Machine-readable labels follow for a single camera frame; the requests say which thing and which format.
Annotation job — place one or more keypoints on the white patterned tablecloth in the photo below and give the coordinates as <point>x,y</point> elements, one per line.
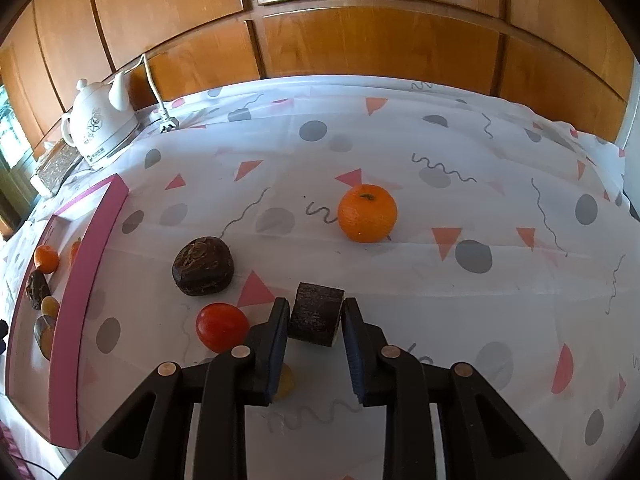
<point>514,248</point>

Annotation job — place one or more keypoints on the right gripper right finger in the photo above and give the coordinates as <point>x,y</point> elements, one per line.
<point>363,344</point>

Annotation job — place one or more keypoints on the ornate silver tissue box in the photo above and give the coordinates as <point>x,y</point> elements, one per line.
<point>54,167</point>

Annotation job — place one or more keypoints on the red tomato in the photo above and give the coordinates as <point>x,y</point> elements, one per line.
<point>221,327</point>

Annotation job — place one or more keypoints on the dark brown wrinkled fruit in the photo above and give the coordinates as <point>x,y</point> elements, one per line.
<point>37,289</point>

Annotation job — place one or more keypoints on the orange with stem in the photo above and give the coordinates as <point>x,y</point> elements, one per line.
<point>367,213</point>

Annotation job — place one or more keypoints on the pink shallow cardboard tray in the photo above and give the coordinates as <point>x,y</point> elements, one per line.
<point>45,392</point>

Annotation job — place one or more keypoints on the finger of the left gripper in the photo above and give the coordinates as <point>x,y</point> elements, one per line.
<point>4,330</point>

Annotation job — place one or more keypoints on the small orange carrot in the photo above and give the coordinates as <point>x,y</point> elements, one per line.
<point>74,249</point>

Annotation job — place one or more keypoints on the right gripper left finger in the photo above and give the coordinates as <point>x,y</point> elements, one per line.
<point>268,342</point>

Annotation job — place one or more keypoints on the white ceramic electric kettle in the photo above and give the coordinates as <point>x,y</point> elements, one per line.
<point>101,119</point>

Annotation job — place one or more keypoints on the dark cut eggplant piece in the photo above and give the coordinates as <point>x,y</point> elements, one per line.
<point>43,333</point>

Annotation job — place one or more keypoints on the yellow round fruit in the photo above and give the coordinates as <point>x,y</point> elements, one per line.
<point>49,307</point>
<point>286,383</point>

